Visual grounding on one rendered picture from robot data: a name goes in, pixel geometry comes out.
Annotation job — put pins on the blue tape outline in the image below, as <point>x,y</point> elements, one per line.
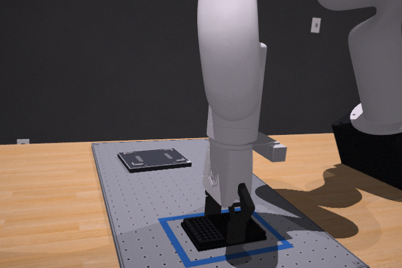
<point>186,261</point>

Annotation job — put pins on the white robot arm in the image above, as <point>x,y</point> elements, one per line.
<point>233,71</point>

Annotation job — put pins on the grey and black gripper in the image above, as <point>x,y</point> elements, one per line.
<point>228,176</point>

